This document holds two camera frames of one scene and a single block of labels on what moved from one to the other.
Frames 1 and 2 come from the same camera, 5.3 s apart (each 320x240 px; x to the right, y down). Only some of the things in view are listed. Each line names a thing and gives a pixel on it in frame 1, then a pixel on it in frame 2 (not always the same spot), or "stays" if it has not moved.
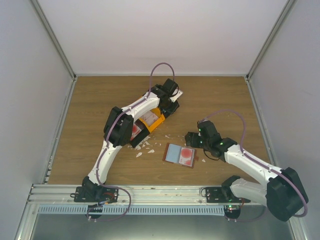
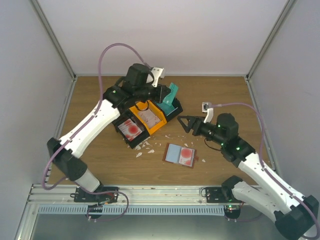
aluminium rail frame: [50, 195] stays
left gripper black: [173, 110] -> [162, 89]
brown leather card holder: [183, 156] stays
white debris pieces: [173, 98] -> [156, 72]
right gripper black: [191, 141] -> [192, 120]
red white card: [187, 156] stays
